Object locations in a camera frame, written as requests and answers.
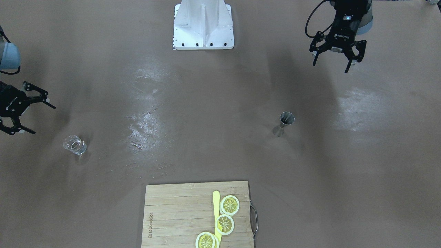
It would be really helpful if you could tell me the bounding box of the steel double jigger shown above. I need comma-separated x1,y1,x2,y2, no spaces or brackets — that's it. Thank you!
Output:
272,111,295,137

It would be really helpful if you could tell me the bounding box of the lemon slice lower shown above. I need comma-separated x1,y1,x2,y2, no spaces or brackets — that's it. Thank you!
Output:
194,232,219,248

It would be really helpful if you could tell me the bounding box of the bamboo cutting board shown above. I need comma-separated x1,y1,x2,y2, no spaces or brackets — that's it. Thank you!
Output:
140,181,255,248

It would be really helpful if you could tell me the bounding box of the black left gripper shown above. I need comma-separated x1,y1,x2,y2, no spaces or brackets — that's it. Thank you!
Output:
309,0,367,74

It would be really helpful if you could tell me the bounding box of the yellow plastic knife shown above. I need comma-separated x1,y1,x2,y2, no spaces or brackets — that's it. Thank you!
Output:
212,190,222,248

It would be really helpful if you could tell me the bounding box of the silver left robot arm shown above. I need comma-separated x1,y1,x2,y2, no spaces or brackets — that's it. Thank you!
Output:
310,0,373,73

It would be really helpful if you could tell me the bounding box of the lemon slice upper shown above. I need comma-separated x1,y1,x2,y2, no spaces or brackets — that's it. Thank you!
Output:
219,195,240,216

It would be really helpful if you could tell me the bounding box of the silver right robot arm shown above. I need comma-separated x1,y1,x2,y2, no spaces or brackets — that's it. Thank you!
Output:
0,28,56,135

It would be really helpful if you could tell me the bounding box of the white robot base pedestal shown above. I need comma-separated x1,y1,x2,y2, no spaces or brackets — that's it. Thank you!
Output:
172,0,235,50

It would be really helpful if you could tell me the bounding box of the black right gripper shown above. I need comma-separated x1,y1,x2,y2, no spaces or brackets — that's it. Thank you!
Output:
0,81,56,135

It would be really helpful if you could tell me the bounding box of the clear glass measuring cup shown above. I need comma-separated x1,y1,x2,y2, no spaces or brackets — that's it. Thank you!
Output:
63,135,87,155

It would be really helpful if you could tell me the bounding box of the lemon slice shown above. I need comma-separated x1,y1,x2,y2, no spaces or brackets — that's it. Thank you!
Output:
215,214,235,236
194,232,219,248
219,195,240,216

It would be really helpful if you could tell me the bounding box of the lemon slice middle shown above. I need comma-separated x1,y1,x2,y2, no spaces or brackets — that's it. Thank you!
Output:
215,214,235,236

